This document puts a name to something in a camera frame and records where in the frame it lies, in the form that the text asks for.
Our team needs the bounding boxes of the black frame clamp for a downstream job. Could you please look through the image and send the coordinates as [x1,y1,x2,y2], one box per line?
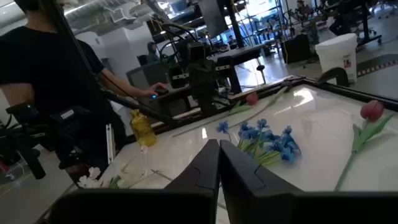
[317,66,351,88]

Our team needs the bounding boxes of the yellow glass vase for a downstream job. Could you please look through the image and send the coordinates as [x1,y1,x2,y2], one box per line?
[129,108,158,147]

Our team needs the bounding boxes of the pink tulip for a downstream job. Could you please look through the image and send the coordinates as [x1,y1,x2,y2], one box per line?
[334,99,396,192]
[228,91,261,115]

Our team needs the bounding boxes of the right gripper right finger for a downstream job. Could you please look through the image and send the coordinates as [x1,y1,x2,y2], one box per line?
[220,139,398,224]

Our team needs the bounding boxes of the black flat panel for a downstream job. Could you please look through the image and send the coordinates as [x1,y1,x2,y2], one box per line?
[197,0,229,38]

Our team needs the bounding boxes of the black crate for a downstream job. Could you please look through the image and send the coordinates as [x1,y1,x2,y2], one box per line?
[281,33,312,65]

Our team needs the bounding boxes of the white flower bunch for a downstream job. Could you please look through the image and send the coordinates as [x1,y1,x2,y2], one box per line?
[76,149,175,190]

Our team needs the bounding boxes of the white plastic bucket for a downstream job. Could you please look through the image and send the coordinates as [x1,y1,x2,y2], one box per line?
[314,32,359,84]

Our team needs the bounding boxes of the white metal bracket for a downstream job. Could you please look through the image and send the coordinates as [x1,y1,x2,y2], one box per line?
[105,123,114,164]

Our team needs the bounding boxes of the pale long-stem flower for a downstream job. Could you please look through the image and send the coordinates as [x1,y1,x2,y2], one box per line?
[172,86,290,138]

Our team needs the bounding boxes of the blue flower bunch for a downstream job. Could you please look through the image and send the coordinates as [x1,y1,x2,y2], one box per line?
[216,118,302,167]

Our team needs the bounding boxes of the black work desk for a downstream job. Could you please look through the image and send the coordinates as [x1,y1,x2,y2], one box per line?
[214,43,267,94]

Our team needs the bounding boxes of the grey computer monitor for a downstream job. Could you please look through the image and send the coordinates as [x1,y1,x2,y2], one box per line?
[126,62,170,90]

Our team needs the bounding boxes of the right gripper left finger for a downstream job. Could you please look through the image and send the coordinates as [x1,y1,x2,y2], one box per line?
[46,139,221,224]

